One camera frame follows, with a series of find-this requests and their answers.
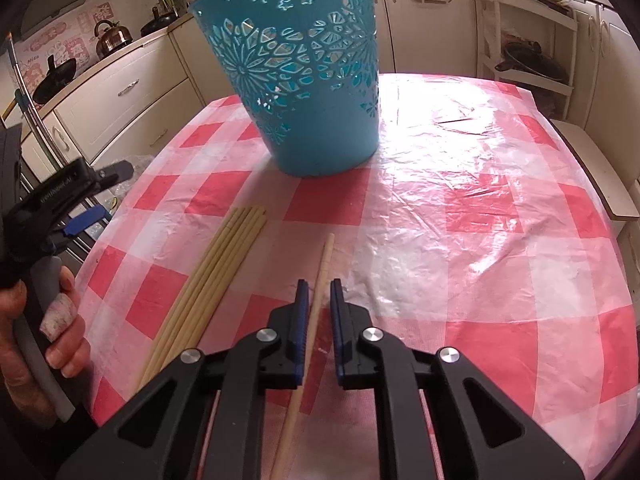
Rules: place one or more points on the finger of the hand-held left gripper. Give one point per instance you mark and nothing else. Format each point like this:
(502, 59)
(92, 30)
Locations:
(117, 172)
(87, 221)

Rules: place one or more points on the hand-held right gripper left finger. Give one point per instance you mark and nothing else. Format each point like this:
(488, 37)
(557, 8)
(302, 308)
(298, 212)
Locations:
(300, 335)

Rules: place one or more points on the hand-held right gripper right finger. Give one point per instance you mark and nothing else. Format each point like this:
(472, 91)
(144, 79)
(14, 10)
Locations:
(337, 335)

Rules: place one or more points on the beige chopstick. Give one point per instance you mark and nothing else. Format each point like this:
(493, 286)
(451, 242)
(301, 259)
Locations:
(209, 260)
(225, 260)
(316, 290)
(217, 260)
(201, 260)
(233, 260)

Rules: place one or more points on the blue cutout plastic basket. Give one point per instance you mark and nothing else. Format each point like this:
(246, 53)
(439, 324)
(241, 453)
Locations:
(315, 125)

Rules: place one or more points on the person's left hand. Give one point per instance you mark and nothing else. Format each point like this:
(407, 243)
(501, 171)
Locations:
(67, 350)

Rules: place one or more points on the cream kitchen cabinet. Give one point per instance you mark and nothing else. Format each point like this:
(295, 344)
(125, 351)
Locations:
(400, 35)
(605, 60)
(135, 95)

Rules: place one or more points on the metal mop pole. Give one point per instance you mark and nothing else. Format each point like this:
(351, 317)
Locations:
(30, 105)

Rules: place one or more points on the black wok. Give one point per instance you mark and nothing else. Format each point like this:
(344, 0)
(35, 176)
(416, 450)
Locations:
(52, 80)

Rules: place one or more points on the metal kettle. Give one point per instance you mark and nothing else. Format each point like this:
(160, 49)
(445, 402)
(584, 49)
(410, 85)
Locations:
(114, 40)

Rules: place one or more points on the red white checked tablecloth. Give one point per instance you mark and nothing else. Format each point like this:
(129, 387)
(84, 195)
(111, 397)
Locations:
(450, 240)

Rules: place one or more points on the black pan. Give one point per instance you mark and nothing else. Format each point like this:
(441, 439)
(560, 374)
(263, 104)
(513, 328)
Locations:
(160, 24)

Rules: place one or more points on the wooden stool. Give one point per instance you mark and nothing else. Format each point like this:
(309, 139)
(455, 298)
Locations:
(595, 170)

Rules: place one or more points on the dark lidded pan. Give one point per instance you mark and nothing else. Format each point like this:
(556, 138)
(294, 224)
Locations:
(535, 62)

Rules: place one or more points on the white shelf rack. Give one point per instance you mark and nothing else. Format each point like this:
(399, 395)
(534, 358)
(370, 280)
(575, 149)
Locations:
(492, 35)

